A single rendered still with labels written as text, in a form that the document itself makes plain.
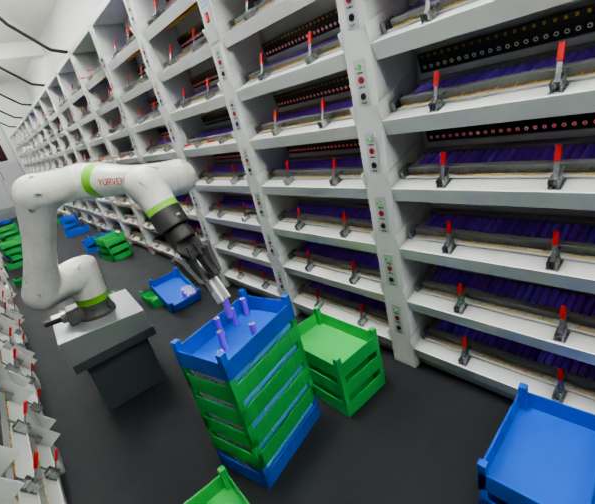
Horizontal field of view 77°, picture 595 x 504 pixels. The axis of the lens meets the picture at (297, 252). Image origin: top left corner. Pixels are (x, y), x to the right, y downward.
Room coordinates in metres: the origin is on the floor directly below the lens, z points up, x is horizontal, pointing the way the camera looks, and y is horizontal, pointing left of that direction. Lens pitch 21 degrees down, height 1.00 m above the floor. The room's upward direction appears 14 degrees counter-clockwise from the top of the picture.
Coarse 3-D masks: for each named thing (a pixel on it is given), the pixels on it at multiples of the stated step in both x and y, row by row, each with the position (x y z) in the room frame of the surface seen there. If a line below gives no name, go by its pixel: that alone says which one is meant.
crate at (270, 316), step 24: (240, 312) 1.10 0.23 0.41; (264, 312) 1.07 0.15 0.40; (288, 312) 0.98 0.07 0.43; (192, 336) 0.95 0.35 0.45; (216, 336) 0.99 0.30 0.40; (240, 336) 0.96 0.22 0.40; (264, 336) 0.89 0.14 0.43; (192, 360) 0.85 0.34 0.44; (216, 360) 0.87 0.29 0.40; (240, 360) 0.81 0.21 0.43
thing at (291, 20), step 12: (324, 0) 1.48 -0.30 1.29; (192, 12) 2.19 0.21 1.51; (300, 12) 1.58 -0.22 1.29; (312, 12) 1.53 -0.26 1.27; (324, 12) 1.49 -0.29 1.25; (180, 24) 2.32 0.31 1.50; (192, 24) 2.22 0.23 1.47; (276, 24) 1.70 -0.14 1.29; (288, 24) 1.65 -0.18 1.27; (300, 24) 1.59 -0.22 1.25; (264, 36) 1.78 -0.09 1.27; (276, 36) 1.71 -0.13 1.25; (204, 60) 2.21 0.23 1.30; (192, 72) 2.34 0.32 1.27; (300, 84) 1.65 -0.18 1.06; (312, 84) 1.59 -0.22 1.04; (348, 96) 1.45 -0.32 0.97
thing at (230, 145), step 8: (200, 128) 2.33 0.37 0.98; (192, 136) 2.29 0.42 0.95; (184, 144) 2.25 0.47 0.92; (208, 144) 2.02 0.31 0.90; (216, 144) 1.92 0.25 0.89; (224, 144) 1.84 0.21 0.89; (232, 144) 1.79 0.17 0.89; (184, 152) 2.23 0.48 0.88; (192, 152) 2.15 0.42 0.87; (200, 152) 2.08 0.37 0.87; (208, 152) 2.01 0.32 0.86; (216, 152) 1.94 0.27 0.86; (224, 152) 1.88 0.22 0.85
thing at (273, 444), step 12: (312, 384) 1.00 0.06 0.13; (312, 396) 0.99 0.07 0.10; (300, 408) 0.93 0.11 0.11; (288, 420) 0.88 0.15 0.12; (276, 432) 0.84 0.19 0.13; (288, 432) 0.87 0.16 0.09; (216, 444) 0.89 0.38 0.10; (228, 444) 0.84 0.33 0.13; (276, 444) 0.83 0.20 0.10; (240, 456) 0.82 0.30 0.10; (252, 456) 0.78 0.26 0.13; (264, 456) 0.79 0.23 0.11
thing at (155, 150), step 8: (160, 128) 2.83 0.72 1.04; (168, 136) 2.78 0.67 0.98; (152, 144) 2.87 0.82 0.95; (160, 144) 2.68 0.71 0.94; (168, 144) 2.54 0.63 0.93; (144, 152) 2.82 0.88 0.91; (152, 152) 2.66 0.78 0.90; (160, 152) 2.55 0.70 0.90; (168, 152) 2.40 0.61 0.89; (152, 160) 2.69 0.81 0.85
